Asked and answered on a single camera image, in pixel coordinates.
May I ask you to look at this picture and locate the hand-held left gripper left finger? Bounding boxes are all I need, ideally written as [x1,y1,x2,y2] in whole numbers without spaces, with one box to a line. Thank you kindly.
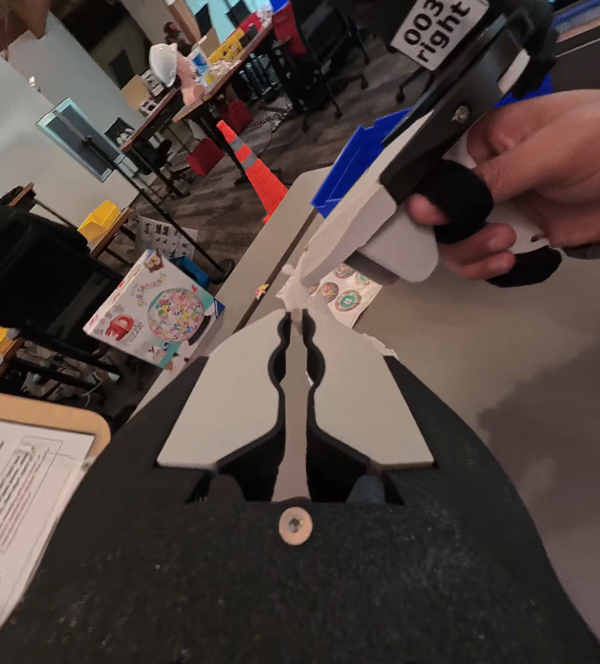
[156,308,293,502]

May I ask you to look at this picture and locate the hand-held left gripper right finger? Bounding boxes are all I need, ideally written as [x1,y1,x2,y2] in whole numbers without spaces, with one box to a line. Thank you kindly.
[302,310,436,504]

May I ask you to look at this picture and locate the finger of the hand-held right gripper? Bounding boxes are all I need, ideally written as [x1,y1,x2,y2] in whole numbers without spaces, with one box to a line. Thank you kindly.
[299,105,459,287]

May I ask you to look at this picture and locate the single white jigsaw piece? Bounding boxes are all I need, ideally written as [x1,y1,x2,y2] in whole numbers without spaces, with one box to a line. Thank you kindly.
[281,264,312,338]

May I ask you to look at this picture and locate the puzzle instruction leaflet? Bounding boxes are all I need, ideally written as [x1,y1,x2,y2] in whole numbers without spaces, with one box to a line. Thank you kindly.
[276,262,384,329]

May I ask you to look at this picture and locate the white puzzle box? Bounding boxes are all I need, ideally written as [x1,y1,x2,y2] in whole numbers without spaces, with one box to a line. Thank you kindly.
[83,249,225,369]

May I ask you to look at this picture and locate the person's right hand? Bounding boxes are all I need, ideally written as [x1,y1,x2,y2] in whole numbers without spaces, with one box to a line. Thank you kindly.
[406,85,600,281]

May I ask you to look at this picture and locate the orange traffic cone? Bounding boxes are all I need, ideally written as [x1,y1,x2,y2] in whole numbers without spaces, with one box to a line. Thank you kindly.
[216,120,289,224]

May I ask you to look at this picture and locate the black office chair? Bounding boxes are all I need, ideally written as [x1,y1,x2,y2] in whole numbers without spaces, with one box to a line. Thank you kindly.
[300,0,371,131]

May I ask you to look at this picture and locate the blue tote bag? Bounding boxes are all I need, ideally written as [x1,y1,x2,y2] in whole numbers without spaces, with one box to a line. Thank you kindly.
[173,256,211,288]

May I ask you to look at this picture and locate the wooden clipboard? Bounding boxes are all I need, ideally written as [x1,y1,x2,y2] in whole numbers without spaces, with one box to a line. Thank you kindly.
[0,388,111,654]

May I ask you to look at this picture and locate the red plastic box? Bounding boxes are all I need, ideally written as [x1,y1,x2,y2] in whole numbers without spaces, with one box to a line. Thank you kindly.
[186,137,224,177]

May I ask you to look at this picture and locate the printed picture sheet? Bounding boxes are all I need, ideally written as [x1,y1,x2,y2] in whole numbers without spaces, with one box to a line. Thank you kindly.
[129,215,198,260]

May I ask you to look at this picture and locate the wooden table black legs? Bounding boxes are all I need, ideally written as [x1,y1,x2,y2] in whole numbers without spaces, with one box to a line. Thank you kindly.
[118,23,280,198]
[88,207,136,266]

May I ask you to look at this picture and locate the printed paper sheet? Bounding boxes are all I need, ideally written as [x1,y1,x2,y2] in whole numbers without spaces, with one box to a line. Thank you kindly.
[0,415,96,649]

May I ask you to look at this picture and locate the white hard hat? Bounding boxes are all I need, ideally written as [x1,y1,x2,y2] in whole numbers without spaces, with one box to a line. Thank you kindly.
[148,43,180,88]

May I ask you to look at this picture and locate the glass panel on stand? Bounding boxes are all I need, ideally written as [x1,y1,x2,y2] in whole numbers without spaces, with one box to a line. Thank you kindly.
[37,98,234,277]

